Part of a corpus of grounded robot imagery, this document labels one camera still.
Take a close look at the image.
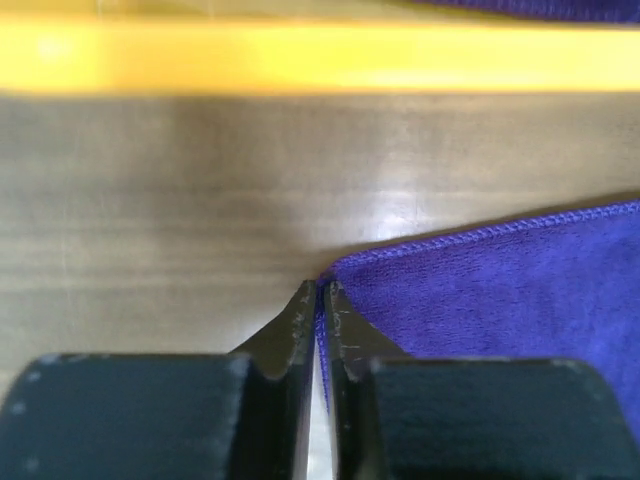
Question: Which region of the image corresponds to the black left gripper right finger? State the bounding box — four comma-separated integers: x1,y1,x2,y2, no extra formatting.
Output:
324,282,639,479

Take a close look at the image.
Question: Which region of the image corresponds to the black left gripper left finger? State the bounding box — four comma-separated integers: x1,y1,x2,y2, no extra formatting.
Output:
1,281,316,479

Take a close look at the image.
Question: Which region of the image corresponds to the purple towel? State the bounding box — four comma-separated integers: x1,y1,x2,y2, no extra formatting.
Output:
429,0,639,24
317,200,639,429

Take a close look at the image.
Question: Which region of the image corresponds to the yellow plastic tray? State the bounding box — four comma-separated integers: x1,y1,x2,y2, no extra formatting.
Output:
1,1,639,95

